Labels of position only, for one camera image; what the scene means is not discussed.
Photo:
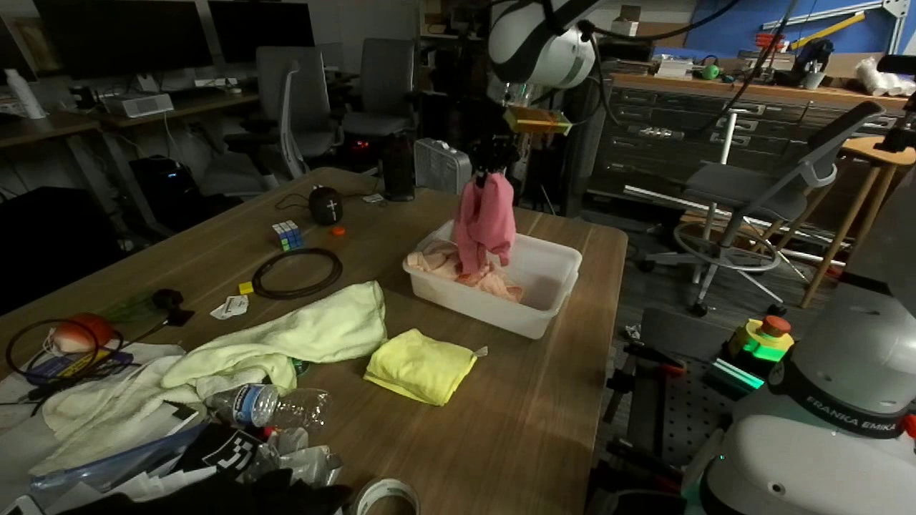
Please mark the wooden office desk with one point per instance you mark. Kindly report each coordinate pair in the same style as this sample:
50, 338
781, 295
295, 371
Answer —
58, 131

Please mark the green lit control box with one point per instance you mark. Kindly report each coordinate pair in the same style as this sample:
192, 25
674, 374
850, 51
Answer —
737, 374

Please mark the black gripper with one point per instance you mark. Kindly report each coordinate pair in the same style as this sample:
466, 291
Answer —
491, 152

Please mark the white paper slip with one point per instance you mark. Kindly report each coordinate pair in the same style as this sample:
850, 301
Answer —
372, 199

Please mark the clear plastic water bottle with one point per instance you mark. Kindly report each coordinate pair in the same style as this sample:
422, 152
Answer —
250, 403

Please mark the yellow-green microfiber cloth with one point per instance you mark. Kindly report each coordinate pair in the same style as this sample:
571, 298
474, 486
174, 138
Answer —
418, 367

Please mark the wide black monitor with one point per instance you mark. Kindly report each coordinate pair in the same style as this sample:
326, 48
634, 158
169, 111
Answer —
124, 33

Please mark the crumpled clear plastic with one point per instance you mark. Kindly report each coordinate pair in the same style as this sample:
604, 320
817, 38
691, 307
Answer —
302, 463

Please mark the white tape roll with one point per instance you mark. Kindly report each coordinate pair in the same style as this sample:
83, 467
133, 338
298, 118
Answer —
381, 496

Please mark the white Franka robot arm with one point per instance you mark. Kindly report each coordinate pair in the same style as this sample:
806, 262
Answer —
839, 467

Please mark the small black object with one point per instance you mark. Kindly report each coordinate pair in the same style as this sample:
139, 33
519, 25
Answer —
169, 304

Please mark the large pale yellow towel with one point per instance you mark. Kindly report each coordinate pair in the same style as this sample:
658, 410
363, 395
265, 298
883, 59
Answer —
315, 330

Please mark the wooden stool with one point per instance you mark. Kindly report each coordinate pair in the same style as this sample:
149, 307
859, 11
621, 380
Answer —
874, 152

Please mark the white bag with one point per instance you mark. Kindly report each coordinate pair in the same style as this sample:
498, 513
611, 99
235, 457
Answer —
876, 75

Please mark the tall black speaker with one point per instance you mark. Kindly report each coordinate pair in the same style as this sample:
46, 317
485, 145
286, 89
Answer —
398, 169

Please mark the small yellow block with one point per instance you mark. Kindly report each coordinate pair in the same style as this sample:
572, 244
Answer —
245, 288

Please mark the white box appliance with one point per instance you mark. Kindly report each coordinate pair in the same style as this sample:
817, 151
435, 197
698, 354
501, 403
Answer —
443, 168

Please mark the black fabric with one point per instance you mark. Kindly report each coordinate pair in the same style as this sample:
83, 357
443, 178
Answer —
219, 496

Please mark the white plastic bin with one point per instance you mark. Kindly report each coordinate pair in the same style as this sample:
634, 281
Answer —
552, 277

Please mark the white flat device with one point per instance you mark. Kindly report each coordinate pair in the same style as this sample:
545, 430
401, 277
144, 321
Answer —
146, 105

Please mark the small white paper scrap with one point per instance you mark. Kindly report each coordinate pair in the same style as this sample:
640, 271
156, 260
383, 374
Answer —
230, 307

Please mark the orange and white round object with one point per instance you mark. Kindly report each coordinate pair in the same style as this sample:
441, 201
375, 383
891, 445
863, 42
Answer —
81, 332

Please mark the small orange cap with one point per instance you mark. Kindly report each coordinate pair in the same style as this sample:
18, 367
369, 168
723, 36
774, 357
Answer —
339, 231

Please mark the black office chair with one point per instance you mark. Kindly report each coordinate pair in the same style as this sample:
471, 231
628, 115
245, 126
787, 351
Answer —
295, 105

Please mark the yellow red emergency stop button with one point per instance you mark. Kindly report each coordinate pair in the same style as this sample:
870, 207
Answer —
761, 338

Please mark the pink cloth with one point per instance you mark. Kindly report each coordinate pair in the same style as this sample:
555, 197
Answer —
485, 231

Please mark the grey mesh office chair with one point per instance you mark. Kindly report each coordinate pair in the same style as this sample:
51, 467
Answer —
753, 191

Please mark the Rubik's cube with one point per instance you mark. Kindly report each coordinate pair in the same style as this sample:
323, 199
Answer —
286, 235

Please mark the white cloth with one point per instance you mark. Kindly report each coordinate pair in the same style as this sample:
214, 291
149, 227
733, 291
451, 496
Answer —
94, 410

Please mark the black garment with white print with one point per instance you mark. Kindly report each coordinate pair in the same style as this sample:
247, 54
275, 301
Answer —
225, 447

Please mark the wooden workbench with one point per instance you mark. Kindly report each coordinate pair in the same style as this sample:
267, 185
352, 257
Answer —
761, 92

